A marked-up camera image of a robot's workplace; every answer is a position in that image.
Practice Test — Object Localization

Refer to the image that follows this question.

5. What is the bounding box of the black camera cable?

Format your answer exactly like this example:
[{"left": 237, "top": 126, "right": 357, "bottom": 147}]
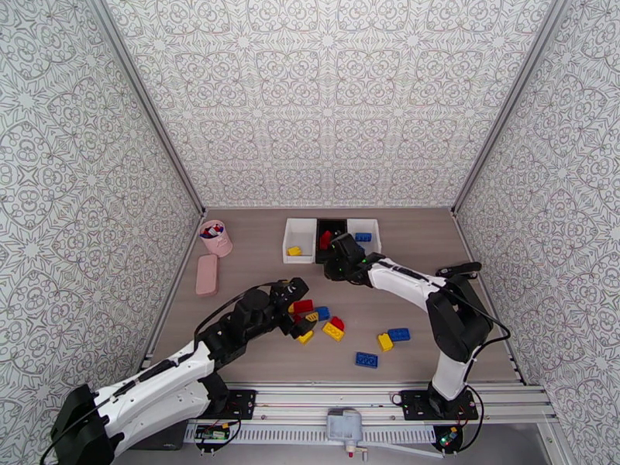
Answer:
[
  {"left": 40, "top": 281, "right": 280, "bottom": 465},
  {"left": 387, "top": 264, "right": 512, "bottom": 382}
]

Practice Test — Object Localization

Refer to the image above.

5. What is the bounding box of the black flat box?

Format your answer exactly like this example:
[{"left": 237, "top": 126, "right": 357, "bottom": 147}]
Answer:
[{"left": 130, "top": 419, "right": 188, "bottom": 451}]

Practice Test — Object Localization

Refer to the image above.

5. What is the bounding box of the aluminium frame post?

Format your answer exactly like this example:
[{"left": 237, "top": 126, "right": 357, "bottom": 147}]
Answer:
[
  {"left": 83, "top": 0, "right": 207, "bottom": 218},
  {"left": 450, "top": 0, "right": 568, "bottom": 218}
]

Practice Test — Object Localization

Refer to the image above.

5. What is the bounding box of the black stapler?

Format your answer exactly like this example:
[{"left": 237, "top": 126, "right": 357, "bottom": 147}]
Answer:
[{"left": 436, "top": 261, "right": 483, "bottom": 280}]

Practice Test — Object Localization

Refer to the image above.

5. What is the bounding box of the white plastic bin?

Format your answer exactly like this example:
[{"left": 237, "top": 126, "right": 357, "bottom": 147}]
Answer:
[
  {"left": 282, "top": 217, "right": 319, "bottom": 264},
  {"left": 346, "top": 218, "right": 382, "bottom": 259}
]

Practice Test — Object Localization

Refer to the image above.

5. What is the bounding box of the black left camera cable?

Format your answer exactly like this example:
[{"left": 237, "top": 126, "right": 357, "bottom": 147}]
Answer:
[{"left": 40, "top": 281, "right": 280, "bottom": 465}]

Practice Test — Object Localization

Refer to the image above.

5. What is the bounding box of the black right camera cable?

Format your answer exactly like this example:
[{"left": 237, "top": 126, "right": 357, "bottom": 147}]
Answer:
[{"left": 387, "top": 264, "right": 512, "bottom": 382}]

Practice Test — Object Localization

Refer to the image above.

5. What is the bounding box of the white slotted cable duct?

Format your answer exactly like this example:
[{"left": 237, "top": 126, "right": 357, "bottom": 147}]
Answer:
[{"left": 237, "top": 425, "right": 437, "bottom": 444}]

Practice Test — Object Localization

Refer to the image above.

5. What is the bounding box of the wide aluminium base rail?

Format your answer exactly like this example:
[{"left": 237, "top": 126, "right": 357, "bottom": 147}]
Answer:
[{"left": 184, "top": 381, "right": 556, "bottom": 423}]

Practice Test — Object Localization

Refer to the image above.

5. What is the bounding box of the pink case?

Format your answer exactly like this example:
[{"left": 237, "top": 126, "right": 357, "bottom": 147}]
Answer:
[{"left": 195, "top": 254, "right": 219, "bottom": 298}]

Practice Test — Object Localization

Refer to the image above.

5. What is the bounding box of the grey plastic device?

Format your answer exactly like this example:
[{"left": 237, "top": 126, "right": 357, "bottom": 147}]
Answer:
[{"left": 326, "top": 408, "right": 364, "bottom": 453}]

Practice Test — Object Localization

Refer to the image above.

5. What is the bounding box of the black plastic bin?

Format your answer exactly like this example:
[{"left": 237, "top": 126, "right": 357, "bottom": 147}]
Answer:
[{"left": 315, "top": 218, "right": 351, "bottom": 265}]

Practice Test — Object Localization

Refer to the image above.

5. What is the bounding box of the aluminium table side rail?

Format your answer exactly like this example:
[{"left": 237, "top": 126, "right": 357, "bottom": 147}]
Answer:
[
  {"left": 139, "top": 214, "right": 205, "bottom": 370},
  {"left": 453, "top": 214, "right": 529, "bottom": 384}
]

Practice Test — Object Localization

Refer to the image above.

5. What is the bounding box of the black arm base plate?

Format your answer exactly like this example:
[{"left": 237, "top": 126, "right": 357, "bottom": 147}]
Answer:
[
  {"left": 223, "top": 389, "right": 258, "bottom": 421},
  {"left": 400, "top": 389, "right": 480, "bottom": 422}
]

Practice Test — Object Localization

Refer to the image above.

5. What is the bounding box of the circuit board with green light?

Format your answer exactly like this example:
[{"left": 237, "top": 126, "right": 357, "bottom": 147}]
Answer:
[{"left": 432, "top": 425, "right": 464, "bottom": 454}]

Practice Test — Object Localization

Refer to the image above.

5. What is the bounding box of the pink cup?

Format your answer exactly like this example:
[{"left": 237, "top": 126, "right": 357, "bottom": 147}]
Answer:
[{"left": 199, "top": 220, "right": 234, "bottom": 259}]

